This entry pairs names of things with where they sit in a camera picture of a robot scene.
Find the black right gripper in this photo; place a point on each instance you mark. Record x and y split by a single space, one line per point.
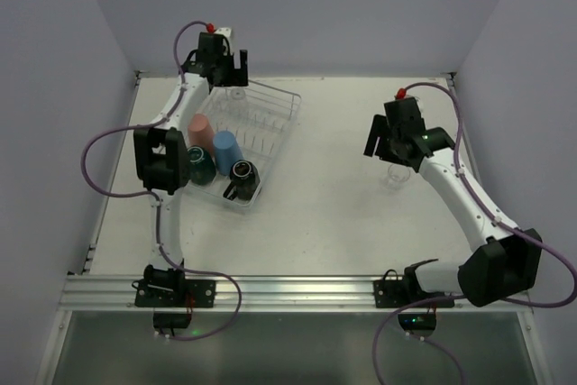
385 145

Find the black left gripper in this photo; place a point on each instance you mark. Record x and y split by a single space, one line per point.
233 77

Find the clear glass cup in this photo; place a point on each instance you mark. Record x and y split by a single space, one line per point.
237 102
396 177

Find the pink plastic cup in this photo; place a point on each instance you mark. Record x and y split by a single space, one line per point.
201 133

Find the blue plastic cup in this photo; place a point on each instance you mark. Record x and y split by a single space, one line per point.
227 151

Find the black mug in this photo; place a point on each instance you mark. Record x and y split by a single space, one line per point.
244 181

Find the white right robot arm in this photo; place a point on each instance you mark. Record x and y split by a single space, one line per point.
502 264

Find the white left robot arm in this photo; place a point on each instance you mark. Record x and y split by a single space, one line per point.
164 168

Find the clear plastic dish rack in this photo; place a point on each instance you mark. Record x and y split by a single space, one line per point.
260 135

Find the dark green mug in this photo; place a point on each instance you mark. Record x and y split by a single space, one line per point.
202 169

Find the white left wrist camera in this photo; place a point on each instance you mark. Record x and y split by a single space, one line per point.
227 33

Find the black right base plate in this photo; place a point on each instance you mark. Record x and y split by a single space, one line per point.
395 290

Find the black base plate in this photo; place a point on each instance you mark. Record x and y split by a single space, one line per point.
395 290
183 293

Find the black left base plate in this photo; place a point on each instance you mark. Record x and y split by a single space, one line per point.
183 293

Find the aluminium mounting rail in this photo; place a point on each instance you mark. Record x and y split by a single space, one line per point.
296 294

